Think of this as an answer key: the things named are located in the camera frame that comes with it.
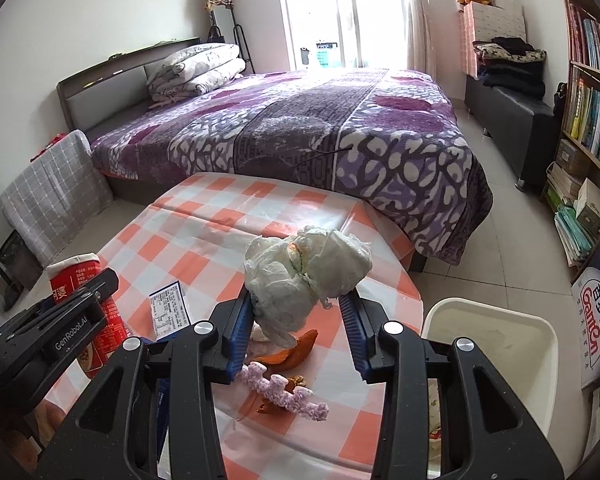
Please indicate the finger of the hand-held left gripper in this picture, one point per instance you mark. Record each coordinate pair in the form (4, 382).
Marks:
(105, 285)

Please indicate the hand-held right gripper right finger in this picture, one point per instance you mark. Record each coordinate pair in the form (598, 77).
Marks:
(352, 335)

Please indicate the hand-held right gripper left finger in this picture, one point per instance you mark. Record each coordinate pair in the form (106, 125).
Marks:
(241, 335)

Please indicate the white plastic bag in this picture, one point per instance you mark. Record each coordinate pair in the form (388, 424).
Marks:
(305, 270)

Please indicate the white plastic bin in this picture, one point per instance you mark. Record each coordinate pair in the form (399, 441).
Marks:
(485, 340)

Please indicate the pink fuzzy hair clip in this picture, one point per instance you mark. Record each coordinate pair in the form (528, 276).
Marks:
(280, 387)

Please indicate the blue white small box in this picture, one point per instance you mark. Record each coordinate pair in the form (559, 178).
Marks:
(170, 310)

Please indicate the brown nut shell scraps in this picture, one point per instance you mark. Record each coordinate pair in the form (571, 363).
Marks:
(297, 381)

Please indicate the small orange peel piece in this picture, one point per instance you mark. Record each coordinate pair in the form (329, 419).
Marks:
(268, 406)

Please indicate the dark box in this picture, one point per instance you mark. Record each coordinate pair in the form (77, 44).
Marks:
(17, 270)

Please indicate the grey checkered cushion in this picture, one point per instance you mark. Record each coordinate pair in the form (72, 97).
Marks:
(50, 190)

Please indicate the orange white checked tablecloth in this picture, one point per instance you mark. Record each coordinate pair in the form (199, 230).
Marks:
(220, 220)

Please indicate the red cloth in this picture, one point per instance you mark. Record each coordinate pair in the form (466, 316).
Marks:
(50, 146)

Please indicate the bed with purple blanket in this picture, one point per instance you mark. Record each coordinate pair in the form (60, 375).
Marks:
(330, 135)

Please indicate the dark bed headboard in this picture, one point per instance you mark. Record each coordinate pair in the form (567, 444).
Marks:
(105, 80)

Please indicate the folded floral quilt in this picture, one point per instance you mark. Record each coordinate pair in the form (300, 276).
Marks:
(195, 70)

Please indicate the stack of papers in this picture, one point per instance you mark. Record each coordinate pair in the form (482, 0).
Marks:
(570, 220)

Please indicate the white red printed cardboard box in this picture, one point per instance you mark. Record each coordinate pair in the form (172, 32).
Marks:
(597, 310)

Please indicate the tissue box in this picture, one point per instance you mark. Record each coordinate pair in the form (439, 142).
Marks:
(592, 207)

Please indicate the black bench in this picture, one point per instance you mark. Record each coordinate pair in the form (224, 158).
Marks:
(510, 110)

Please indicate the green basket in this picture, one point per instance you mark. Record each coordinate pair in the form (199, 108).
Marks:
(326, 54)

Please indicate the standing mirror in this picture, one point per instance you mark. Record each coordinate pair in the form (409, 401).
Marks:
(225, 22)

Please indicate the glass balcony door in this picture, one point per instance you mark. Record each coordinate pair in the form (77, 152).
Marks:
(360, 25)

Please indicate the pile of folded clothes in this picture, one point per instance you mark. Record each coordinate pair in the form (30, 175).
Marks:
(510, 67)

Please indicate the black bag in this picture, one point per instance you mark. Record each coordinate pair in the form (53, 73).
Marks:
(560, 97)

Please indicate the sheer curtain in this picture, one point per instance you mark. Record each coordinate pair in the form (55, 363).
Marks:
(420, 25)

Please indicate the row of books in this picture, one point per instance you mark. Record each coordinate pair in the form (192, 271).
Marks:
(592, 115)
(592, 40)

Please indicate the pink drawer cabinet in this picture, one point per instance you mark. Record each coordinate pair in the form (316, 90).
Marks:
(485, 22)

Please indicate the wooden bookshelf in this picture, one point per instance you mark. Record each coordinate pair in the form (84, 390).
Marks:
(592, 71)

